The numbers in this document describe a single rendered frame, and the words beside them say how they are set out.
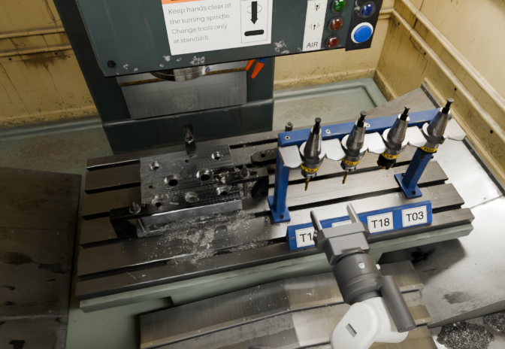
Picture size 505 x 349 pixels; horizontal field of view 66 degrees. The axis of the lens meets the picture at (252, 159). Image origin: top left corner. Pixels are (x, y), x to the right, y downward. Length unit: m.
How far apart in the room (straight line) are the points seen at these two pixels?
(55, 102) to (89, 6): 1.50
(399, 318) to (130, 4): 0.67
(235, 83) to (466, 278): 1.02
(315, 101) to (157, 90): 0.92
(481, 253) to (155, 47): 1.21
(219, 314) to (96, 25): 0.91
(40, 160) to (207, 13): 1.54
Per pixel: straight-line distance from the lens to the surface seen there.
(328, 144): 1.01
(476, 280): 1.47
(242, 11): 0.61
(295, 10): 0.63
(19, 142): 2.16
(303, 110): 2.04
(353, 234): 0.87
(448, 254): 1.49
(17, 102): 2.11
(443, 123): 1.08
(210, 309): 1.27
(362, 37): 0.69
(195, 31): 0.61
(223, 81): 1.49
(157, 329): 1.30
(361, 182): 1.36
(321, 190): 1.31
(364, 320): 0.78
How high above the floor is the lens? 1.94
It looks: 49 degrees down
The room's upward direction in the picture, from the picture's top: straight up
